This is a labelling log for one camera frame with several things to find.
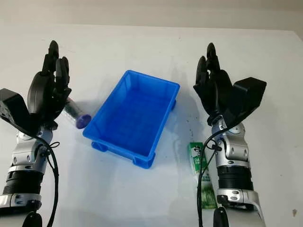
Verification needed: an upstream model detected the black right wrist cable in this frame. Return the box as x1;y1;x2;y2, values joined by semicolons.
196;113;237;227

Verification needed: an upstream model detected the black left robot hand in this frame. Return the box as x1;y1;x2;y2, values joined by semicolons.
27;40;73;131

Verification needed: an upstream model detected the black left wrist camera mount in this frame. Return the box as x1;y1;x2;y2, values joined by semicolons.
0;88;42;140

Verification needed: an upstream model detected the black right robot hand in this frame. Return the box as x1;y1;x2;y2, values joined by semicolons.
193;43;235;118

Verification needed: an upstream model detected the clear bottle with purple cap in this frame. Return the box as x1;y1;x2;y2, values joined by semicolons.
60;96;92;130

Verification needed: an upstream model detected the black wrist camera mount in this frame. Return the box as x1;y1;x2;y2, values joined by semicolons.
223;77;267;130
0;88;42;140

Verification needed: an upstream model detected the blue plastic tray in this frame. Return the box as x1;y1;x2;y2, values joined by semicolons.
82;69;180;170

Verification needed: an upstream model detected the green toothpaste box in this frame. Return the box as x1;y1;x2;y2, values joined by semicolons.
187;141;217;209

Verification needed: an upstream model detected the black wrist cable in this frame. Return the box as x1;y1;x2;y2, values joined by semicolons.
35;133;60;227
196;113;237;227

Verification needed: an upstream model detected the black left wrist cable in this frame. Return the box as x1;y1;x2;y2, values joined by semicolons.
35;133;60;227

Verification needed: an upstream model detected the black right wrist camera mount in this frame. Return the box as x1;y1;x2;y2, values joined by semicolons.
223;77;267;130

